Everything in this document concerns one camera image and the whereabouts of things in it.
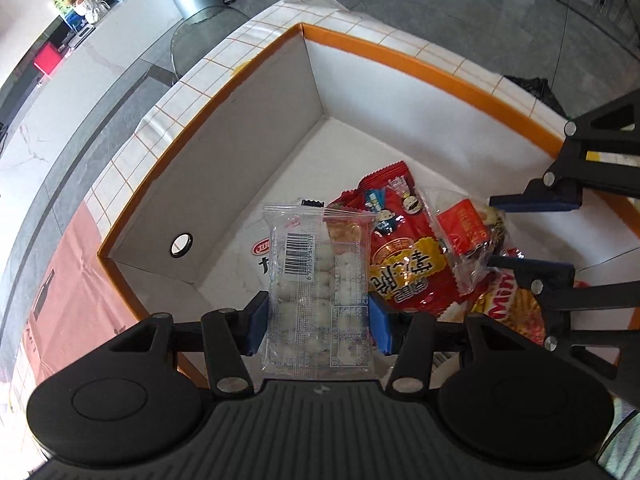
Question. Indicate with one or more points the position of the white marble television console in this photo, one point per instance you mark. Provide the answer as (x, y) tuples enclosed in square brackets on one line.
[(75, 95)]

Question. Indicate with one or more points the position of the orange striped fries packet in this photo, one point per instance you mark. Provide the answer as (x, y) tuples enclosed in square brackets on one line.
[(510, 305)]

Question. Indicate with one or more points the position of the clear glass chair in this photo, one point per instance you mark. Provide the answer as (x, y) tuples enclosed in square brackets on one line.
[(210, 35)]

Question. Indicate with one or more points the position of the orange cardboard box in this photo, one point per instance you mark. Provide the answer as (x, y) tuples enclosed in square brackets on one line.
[(250, 135)]

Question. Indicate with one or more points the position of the clear packet with red label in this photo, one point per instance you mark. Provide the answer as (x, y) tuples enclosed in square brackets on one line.
[(462, 225)]

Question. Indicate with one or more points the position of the clear packet of white balls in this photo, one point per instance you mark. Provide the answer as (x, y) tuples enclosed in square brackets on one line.
[(320, 285)]

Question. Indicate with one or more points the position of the large red snack packet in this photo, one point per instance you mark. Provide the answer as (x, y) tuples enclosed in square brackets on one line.
[(400, 240)]

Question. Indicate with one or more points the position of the pink printed table mat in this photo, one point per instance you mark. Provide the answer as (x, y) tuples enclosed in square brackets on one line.
[(75, 270)]

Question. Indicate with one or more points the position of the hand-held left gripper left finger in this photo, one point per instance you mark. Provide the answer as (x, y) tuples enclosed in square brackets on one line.
[(257, 320)]

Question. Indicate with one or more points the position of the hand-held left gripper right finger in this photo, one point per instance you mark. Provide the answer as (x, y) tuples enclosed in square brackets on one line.
[(380, 325)]

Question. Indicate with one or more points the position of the white knit basket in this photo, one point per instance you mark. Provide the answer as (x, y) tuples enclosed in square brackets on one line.
[(95, 5)]

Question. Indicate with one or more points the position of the white black-lettered snack packet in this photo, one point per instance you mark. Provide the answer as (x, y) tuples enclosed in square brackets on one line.
[(260, 255)]

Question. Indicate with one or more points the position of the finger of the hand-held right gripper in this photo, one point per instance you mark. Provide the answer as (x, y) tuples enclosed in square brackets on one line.
[(530, 269), (535, 202)]

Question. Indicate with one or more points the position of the red square box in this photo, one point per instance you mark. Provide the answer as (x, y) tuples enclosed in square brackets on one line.
[(49, 59)]

